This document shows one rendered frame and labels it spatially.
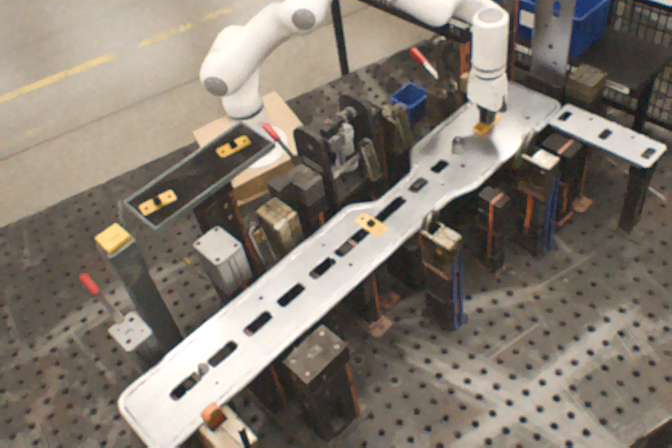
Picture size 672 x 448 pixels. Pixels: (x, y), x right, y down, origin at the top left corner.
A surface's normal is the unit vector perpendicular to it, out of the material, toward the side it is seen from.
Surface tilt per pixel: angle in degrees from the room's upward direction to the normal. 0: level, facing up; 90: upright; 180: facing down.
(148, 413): 0
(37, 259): 0
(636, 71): 0
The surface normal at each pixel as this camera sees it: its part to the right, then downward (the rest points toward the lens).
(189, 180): -0.13, -0.69
